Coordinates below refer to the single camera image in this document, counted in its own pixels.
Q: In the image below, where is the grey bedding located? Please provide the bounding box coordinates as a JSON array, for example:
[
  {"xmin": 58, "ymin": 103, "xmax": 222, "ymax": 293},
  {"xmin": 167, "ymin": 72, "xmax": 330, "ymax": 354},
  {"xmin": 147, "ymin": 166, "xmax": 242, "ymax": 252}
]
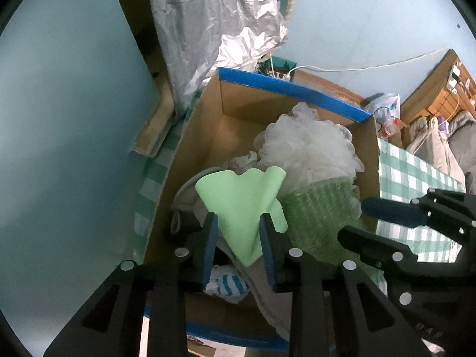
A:
[{"xmin": 407, "ymin": 109, "xmax": 476, "ymax": 195}]

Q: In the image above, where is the white blue striped sock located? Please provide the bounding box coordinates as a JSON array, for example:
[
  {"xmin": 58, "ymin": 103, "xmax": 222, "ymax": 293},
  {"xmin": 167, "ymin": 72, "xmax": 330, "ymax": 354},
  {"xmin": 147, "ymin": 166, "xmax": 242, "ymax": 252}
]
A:
[{"xmin": 206, "ymin": 264, "xmax": 250, "ymax": 304}]

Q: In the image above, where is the wooden furniture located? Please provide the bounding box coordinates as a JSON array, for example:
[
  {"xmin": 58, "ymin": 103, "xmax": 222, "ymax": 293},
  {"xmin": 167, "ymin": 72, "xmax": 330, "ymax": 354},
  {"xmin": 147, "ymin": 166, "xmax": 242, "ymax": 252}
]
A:
[{"xmin": 402, "ymin": 48, "xmax": 476, "ymax": 146}]

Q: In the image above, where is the silver foil cover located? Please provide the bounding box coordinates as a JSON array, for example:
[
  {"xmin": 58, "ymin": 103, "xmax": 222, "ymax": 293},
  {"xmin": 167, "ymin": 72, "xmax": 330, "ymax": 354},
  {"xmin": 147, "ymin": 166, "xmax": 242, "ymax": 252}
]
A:
[{"xmin": 147, "ymin": 0, "xmax": 291, "ymax": 117}]

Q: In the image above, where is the white cable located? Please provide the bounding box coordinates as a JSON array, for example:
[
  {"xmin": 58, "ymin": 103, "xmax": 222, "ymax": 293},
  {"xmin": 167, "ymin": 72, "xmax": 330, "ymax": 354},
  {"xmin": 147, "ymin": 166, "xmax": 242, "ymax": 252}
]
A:
[{"xmin": 270, "ymin": 48, "xmax": 447, "ymax": 79}]

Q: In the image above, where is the green woven scrubber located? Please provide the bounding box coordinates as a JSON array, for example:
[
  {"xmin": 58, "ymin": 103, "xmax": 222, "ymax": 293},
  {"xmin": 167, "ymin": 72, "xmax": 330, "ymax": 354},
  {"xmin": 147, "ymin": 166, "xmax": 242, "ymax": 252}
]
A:
[{"xmin": 279, "ymin": 178, "xmax": 377, "ymax": 265}]

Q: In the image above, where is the blue cardboard box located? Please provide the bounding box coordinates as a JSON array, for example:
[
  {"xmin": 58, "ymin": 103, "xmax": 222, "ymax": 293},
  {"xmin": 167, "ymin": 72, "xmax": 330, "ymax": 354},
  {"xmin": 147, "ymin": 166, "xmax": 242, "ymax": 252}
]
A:
[{"xmin": 141, "ymin": 67, "xmax": 382, "ymax": 354}]

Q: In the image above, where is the light green cloth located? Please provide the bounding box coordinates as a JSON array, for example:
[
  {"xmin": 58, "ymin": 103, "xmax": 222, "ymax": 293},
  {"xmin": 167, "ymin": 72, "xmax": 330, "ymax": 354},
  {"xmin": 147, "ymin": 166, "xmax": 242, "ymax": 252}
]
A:
[{"xmin": 195, "ymin": 167, "xmax": 289, "ymax": 267}]

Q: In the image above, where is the green checkered tablecloth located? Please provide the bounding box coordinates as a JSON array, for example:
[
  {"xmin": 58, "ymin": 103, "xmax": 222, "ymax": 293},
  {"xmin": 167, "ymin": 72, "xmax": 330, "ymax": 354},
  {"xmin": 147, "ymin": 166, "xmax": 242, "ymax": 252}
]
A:
[{"xmin": 132, "ymin": 123, "xmax": 465, "ymax": 294}]

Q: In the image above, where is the white plastic bag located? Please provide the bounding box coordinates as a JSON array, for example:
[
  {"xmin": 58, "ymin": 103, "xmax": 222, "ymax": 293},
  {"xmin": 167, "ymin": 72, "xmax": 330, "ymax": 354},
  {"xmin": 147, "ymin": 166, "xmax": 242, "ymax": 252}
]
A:
[{"xmin": 366, "ymin": 93, "xmax": 402, "ymax": 138}]

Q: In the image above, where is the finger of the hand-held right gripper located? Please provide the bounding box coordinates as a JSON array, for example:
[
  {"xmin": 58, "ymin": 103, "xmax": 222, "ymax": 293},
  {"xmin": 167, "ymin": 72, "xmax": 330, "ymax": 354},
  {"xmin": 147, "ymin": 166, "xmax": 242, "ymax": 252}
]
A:
[
  {"xmin": 338, "ymin": 225, "xmax": 421, "ymax": 279},
  {"xmin": 361, "ymin": 188, "xmax": 464, "ymax": 231}
]

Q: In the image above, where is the teal basket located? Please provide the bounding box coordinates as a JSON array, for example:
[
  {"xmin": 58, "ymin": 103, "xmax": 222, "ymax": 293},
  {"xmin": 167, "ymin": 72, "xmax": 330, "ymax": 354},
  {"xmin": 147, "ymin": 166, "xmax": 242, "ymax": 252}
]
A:
[{"xmin": 256, "ymin": 56, "xmax": 298, "ymax": 82}]

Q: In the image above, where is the grey towel cloth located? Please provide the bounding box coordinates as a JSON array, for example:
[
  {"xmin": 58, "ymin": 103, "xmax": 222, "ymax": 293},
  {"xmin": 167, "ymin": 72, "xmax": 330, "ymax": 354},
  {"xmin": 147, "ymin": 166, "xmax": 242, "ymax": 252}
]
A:
[{"xmin": 170, "ymin": 167, "xmax": 294, "ymax": 343}]

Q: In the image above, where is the white bath pouf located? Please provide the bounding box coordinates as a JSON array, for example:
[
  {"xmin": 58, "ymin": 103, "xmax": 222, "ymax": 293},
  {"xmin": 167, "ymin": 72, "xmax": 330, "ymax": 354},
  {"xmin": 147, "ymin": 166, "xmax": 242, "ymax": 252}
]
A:
[{"xmin": 255, "ymin": 102, "xmax": 366, "ymax": 194}]

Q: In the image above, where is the pale blue panel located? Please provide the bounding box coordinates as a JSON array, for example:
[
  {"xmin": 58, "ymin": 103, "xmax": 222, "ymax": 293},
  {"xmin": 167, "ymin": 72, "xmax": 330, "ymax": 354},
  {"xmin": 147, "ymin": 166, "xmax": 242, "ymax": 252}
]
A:
[{"xmin": 0, "ymin": 0, "xmax": 165, "ymax": 343}]

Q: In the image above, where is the tan cardboard sheet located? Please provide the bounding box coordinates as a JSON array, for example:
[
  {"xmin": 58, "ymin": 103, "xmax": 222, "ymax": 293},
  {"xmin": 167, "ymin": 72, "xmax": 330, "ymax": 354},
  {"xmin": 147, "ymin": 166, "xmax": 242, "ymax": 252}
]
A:
[{"xmin": 128, "ymin": 59, "xmax": 176, "ymax": 157}]

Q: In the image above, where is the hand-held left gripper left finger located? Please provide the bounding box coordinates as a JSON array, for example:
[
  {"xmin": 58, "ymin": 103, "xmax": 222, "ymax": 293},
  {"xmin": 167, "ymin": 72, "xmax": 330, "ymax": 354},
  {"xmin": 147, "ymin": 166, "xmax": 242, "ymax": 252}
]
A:
[{"xmin": 43, "ymin": 212, "xmax": 220, "ymax": 357}]

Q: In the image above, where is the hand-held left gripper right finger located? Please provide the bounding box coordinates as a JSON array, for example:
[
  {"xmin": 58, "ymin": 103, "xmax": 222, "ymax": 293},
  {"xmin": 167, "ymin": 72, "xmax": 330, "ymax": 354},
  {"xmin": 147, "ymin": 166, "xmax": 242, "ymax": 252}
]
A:
[{"xmin": 258, "ymin": 212, "xmax": 432, "ymax": 357}]

